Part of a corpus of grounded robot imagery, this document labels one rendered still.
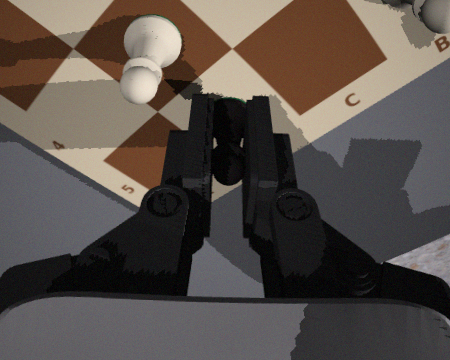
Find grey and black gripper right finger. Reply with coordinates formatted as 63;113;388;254
242;96;450;320

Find black pawn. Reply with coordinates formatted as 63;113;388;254
212;97;246;186

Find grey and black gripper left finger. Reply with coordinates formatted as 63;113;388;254
0;94;214;314

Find brown and cream chessboard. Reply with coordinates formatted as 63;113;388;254
0;0;450;207

